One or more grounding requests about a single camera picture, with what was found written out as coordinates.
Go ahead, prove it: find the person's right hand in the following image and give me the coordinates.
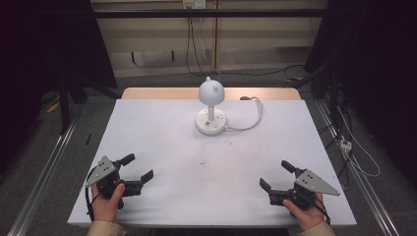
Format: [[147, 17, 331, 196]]
[[282, 192, 326, 231]]

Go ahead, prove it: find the black crossbar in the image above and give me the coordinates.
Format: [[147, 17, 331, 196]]
[[92, 9, 328, 20]]

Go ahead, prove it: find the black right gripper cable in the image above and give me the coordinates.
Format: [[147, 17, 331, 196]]
[[296, 190, 331, 226]]

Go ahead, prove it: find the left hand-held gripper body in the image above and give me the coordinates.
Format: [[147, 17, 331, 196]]
[[85, 155, 144, 209]]

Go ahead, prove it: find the white floor cable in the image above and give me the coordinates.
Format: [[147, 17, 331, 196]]
[[336, 104, 382, 179]]

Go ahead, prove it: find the black hanging cable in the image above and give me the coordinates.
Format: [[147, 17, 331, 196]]
[[185, 16, 217, 79]]

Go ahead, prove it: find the white table lamp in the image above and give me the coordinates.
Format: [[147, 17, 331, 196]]
[[195, 76, 228, 137]]

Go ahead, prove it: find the person's left hand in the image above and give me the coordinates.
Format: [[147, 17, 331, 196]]
[[90, 183, 126, 224]]

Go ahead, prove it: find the metal floor rail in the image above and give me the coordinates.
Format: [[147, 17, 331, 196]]
[[314, 97, 401, 236], [6, 117, 80, 236]]

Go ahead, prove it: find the white wall socket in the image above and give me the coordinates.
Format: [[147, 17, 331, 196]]
[[182, 0, 208, 10]]

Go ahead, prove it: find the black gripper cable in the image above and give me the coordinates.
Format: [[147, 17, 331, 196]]
[[84, 166, 102, 222], [296, 190, 331, 226]]

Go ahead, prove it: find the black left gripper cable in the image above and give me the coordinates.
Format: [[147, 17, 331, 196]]
[[84, 166, 102, 222]]

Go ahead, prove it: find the white table mat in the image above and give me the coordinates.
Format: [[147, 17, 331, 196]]
[[67, 98, 358, 229]]

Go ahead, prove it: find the white lamp cable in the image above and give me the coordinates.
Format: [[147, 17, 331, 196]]
[[224, 95, 265, 133]]

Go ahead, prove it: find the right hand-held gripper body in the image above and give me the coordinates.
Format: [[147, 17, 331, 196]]
[[268, 168, 341, 211]]

